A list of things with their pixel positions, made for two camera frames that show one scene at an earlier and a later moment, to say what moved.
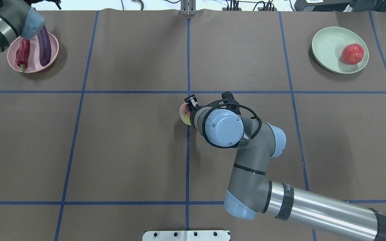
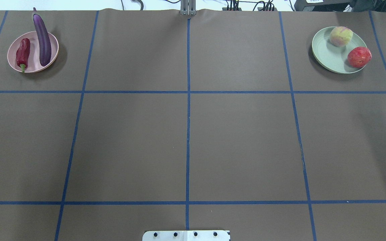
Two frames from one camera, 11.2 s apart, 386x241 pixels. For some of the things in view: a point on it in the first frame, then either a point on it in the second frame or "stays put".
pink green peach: x=185 y=113 → x=340 y=36
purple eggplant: x=45 y=47 stays put
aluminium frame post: x=188 y=7 stays put
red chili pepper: x=22 y=54 stays put
